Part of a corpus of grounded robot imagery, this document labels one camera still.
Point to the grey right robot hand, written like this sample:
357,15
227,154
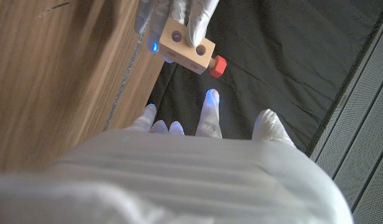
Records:
185,180

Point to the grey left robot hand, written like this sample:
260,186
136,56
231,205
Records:
197,18

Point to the wooden block with holes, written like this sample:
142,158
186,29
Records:
186,49

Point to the red-headed wooden screw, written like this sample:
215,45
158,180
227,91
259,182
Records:
217,66

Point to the black backdrop curtain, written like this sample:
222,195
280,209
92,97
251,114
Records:
272,62

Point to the grey tape outline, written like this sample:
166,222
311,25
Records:
126,74

